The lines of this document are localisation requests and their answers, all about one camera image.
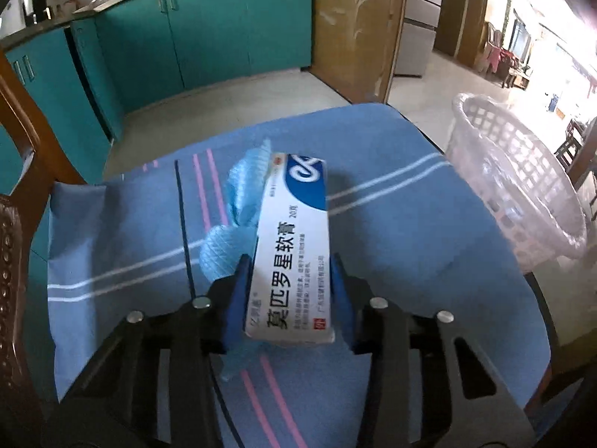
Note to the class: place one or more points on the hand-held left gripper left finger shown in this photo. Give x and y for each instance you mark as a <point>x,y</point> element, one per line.
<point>237,317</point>

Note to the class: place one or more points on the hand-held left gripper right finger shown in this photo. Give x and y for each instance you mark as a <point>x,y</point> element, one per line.
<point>344,317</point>

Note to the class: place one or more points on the white and blue medicine box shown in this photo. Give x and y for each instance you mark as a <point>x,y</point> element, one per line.
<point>294,261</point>

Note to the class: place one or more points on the white plastic mesh basket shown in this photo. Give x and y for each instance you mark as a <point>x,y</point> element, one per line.
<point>513,186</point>

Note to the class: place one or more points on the blue striped tablecloth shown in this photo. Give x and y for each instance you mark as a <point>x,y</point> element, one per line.
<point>396,224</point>

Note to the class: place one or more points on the carved wooden chair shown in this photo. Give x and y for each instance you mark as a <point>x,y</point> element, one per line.
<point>11,252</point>

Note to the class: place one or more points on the dark wooden stool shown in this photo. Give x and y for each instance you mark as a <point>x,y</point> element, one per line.
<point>571,147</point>

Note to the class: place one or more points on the wooden partition panel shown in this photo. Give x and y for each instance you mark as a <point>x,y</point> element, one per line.
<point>359,32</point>

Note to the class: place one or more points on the teal kitchen cabinet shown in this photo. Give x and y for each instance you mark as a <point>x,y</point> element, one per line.
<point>210,32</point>

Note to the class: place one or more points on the red chair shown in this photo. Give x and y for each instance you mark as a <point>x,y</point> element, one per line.
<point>499,58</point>

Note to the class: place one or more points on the silver refrigerator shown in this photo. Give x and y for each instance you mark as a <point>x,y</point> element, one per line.
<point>417,18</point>

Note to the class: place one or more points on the black kitchen appliance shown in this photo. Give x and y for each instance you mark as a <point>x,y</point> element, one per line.
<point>37,9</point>

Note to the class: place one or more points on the wooden door frame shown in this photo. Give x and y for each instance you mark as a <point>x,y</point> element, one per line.
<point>459,9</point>

